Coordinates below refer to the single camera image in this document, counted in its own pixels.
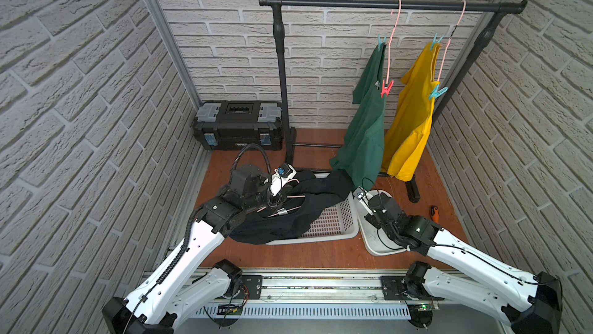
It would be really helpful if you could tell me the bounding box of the black t-shirt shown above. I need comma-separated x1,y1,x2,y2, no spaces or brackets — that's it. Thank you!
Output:
230,170,354,245

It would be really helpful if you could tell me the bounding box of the white perforated laundry basket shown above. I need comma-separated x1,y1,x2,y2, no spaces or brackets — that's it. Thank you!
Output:
267,173,358,245

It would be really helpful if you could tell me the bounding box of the pink hanger of black shirt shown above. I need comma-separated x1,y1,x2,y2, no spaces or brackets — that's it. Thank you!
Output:
256,195,306,218

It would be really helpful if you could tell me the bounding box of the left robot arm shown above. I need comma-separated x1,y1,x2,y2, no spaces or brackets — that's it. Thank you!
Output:
102,161,297,333

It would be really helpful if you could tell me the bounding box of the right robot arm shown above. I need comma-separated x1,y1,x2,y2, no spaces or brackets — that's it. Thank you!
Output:
354,190,562,333

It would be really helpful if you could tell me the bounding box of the pink hanger of green shirt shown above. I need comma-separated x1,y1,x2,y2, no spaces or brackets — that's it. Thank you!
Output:
385,0,402,81

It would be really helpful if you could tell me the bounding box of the pink hanger of yellow shirt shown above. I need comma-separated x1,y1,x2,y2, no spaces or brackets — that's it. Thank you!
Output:
437,0,467,83

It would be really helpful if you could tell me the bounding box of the white plastic tray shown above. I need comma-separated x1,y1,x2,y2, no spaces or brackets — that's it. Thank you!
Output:
355,190,406,257

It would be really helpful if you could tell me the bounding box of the orange black screwdriver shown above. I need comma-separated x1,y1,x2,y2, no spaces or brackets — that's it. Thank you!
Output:
429,206,440,224

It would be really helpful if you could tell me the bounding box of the green t-shirt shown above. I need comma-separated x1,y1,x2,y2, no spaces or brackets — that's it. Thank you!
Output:
330,44,386,190

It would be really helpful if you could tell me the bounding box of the yellow t-shirt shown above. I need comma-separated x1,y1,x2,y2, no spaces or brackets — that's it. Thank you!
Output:
381,44,441,182

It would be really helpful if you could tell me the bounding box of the black toolbox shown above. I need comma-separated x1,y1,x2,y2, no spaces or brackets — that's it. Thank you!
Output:
192,101,284,151

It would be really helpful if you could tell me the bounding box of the red clothespin green shirt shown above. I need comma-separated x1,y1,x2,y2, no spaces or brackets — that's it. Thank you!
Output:
380,80,395,98

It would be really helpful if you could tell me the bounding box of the teal clothespin lower yellow shirt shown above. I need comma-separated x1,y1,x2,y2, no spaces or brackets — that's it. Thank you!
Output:
429,85,449,100

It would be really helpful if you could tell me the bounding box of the teal clothespin yellow shirt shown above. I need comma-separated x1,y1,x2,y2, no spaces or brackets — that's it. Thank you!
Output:
429,85,449,100
429,33,444,50

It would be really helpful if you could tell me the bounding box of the teal clothespin upper green shirt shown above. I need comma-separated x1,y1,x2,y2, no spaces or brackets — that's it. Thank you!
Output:
378,36,388,51

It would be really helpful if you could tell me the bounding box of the teal clothespin upper yellow shirt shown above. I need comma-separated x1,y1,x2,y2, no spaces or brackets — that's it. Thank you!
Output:
429,33,444,50

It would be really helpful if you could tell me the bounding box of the black clothes rack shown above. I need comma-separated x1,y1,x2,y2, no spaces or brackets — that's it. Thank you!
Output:
258,0,528,204

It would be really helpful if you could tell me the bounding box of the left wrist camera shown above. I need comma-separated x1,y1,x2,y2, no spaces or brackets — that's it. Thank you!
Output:
270,163,297,197

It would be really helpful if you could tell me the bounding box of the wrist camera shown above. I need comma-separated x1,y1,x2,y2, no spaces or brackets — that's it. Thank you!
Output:
270,163,297,197
353,187,369,207

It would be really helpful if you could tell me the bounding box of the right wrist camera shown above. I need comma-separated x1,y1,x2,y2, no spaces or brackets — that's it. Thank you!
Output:
353,187,369,207

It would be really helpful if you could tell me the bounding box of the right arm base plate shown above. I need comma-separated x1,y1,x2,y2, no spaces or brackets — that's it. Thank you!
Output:
380,275,431,301

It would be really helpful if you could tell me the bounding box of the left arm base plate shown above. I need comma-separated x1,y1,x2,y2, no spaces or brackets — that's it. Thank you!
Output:
219,275,263,303

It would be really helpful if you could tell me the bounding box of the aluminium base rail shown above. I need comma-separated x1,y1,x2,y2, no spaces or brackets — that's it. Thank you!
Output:
138,267,528,334

